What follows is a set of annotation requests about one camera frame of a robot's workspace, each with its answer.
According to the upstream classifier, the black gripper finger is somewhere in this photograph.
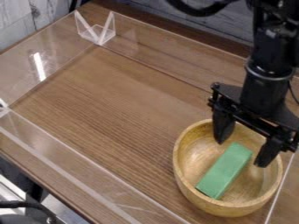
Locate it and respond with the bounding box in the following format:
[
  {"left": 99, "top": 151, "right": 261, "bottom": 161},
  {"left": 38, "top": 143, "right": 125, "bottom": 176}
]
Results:
[
  {"left": 212, "top": 105, "right": 236, "bottom": 144},
  {"left": 253, "top": 136, "right": 283, "bottom": 168}
]

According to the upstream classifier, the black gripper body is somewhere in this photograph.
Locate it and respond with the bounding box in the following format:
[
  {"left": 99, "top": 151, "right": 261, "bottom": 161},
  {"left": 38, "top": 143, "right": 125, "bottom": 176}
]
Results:
[{"left": 207, "top": 64, "right": 299, "bottom": 153}]

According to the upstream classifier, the green rectangular block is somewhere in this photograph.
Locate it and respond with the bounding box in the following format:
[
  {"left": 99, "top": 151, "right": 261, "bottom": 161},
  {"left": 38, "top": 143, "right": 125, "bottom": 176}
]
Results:
[{"left": 195, "top": 143, "right": 252, "bottom": 200}]

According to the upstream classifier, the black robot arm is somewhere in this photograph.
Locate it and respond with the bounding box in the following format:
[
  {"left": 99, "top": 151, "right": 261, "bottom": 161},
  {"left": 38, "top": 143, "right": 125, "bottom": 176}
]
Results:
[{"left": 209, "top": 0, "right": 299, "bottom": 167}]

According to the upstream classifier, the brown wooden bowl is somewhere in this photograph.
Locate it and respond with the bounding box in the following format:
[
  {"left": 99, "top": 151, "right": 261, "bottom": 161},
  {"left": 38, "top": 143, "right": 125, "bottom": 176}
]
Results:
[{"left": 172, "top": 119, "right": 284, "bottom": 218}]

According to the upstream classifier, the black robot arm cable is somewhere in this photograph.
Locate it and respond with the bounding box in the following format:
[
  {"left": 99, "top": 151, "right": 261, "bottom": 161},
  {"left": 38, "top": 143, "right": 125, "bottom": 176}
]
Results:
[{"left": 164, "top": 0, "right": 243, "bottom": 18}]

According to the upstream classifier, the clear acrylic corner bracket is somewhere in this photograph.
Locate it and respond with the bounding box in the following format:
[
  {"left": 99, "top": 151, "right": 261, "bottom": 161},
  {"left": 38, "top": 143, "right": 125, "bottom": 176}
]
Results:
[{"left": 73, "top": 11, "right": 116, "bottom": 46}]

